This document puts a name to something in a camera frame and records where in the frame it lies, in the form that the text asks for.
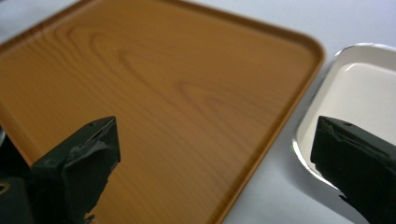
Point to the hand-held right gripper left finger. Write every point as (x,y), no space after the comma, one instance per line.
(77,168)

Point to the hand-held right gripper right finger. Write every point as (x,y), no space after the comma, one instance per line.
(358,161)

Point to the white metal tray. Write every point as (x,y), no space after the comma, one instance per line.
(355,93)

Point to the brown wood-grain tray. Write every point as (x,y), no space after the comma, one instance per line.
(174,93)

